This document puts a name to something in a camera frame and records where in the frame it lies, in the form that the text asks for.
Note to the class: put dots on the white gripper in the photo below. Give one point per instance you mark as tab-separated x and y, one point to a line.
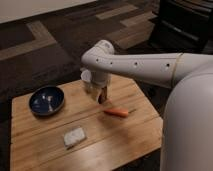
97	80

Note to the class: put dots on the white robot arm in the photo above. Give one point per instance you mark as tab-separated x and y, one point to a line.
187	135

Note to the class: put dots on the white ceramic cup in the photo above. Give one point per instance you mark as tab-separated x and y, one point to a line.
86	76

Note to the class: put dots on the orange carrot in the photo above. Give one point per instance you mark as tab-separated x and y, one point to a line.
118	112

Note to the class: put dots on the white sponge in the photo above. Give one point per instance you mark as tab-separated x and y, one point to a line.
74	136

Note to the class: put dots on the dark blue bowl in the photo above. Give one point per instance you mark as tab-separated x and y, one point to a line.
46	101

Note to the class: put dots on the black cabinet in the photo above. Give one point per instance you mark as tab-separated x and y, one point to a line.
183	25

